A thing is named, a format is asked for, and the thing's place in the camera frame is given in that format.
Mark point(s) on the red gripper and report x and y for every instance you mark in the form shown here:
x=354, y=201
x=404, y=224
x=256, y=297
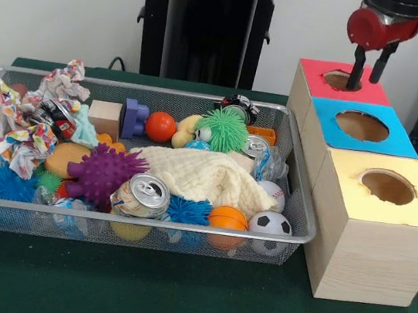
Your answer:
x=371, y=30

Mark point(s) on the plain wooden cube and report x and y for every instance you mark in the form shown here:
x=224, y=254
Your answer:
x=106, y=117

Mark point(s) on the clear mesh bin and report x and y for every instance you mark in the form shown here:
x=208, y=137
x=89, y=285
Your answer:
x=305, y=217

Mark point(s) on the wooden box with three holes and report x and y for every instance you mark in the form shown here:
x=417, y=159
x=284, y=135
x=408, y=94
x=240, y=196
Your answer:
x=366, y=256

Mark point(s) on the green fuzzy toy with eyes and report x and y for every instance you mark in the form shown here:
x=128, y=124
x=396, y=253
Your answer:
x=226, y=132

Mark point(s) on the small soccer ball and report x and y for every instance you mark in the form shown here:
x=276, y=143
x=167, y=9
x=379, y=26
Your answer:
x=272, y=224

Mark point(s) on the cream knitted cloth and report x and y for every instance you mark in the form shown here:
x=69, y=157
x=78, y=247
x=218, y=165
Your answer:
x=206, y=178

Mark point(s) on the small orange basketball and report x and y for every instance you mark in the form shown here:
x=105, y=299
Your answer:
x=229, y=218

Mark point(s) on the small red ball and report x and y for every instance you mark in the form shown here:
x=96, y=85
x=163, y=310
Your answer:
x=162, y=126

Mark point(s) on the crushed silver can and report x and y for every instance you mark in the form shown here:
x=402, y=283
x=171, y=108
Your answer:
x=145, y=194

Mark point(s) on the purple spiky ball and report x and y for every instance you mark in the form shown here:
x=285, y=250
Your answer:
x=105, y=175

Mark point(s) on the colourful patterned cloth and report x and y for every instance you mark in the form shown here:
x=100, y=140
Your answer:
x=18, y=126

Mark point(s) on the blue spiky ball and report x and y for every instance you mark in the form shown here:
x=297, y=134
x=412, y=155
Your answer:
x=9, y=183

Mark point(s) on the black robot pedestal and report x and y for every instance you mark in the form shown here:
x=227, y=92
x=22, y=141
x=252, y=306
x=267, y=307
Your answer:
x=203, y=31

